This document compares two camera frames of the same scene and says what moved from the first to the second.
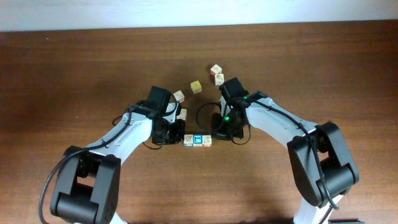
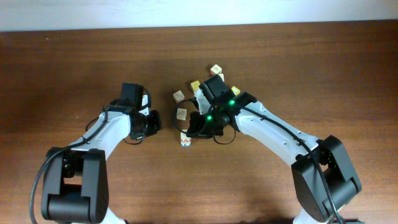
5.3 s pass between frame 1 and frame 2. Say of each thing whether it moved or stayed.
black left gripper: moved
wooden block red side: stayed
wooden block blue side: stayed
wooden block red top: stayed
